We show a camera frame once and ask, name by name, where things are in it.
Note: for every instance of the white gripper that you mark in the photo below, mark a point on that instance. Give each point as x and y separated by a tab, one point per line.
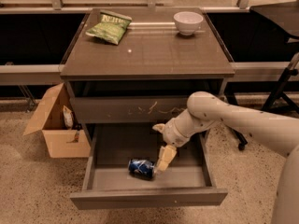
170	132

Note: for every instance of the blue pepsi can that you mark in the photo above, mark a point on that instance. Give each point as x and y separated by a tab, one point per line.
141	167

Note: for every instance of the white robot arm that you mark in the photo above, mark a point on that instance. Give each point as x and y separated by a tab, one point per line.
278	133

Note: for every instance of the open grey middle drawer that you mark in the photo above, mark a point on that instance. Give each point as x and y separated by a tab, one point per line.
108	183

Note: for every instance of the grey drawer cabinet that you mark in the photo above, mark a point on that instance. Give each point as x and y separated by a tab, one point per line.
152	59

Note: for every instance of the closed scratched top drawer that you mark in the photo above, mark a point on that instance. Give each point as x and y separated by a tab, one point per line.
127	109

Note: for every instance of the white bag in box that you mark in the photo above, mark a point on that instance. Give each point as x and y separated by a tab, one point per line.
68	117

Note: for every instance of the open cardboard box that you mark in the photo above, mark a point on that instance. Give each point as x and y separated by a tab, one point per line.
49	119

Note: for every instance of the white bowl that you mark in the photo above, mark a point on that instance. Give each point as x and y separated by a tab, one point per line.
187	22

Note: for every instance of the green chip bag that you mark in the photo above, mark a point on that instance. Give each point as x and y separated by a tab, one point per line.
111	28

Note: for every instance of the black rolling stand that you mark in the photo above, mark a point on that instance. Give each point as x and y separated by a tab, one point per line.
262	45

